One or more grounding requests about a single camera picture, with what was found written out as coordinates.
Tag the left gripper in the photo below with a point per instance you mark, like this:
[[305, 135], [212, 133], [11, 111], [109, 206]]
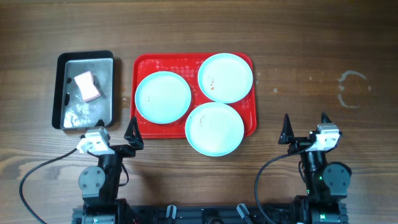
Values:
[[118, 150]]

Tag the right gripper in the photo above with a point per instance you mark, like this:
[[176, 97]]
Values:
[[302, 145]]

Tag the light blue plate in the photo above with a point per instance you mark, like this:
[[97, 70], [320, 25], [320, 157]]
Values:
[[225, 78], [214, 129], [163, 97]]

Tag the pink sponge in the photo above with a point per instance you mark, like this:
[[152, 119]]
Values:
[[86, 84]]

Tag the light blue plate bottom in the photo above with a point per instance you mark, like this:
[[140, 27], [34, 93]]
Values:
[[214, 129]]

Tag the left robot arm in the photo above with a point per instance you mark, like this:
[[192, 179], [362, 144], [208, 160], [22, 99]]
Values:
[[100, 183]]

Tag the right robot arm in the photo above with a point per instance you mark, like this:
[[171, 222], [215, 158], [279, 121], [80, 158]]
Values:
[[326, 182]]

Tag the red plastic tray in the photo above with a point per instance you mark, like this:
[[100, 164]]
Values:
[[187, 66]]

